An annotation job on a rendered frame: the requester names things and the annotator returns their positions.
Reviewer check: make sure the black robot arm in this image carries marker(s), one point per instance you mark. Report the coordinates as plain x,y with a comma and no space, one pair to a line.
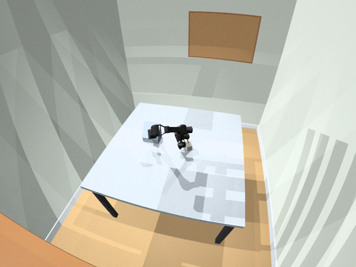
180,130

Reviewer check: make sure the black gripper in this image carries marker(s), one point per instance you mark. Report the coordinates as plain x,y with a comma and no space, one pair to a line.
179,138

